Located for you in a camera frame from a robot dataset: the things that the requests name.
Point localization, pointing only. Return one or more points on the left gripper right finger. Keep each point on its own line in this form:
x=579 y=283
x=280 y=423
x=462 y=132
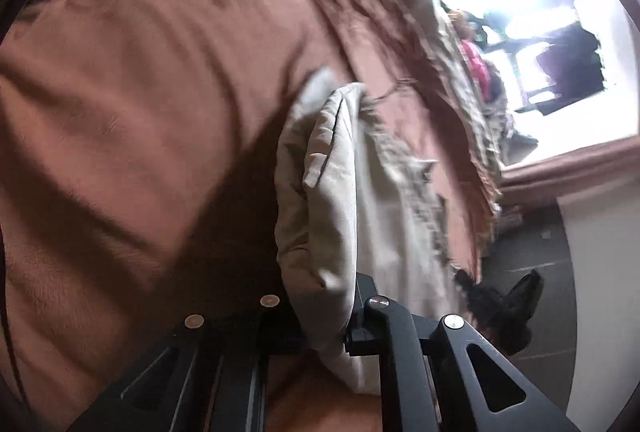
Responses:
x=442 y=375

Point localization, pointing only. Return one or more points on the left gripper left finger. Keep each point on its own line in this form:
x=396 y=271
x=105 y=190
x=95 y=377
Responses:
x=205 y=375

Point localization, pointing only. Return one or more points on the beige drawstring garment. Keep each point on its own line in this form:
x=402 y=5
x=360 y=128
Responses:
x=354 y=200

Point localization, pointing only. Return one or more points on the beige olive duvet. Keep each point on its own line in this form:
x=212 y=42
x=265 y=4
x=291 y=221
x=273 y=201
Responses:
x=446 y=49

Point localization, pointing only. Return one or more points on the pink plush toy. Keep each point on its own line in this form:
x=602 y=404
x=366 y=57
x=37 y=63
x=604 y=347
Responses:
x=484 y=72

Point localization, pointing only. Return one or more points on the terracotta brown blanket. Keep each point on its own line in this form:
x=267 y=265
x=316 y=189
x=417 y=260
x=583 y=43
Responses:
x=138 y=147

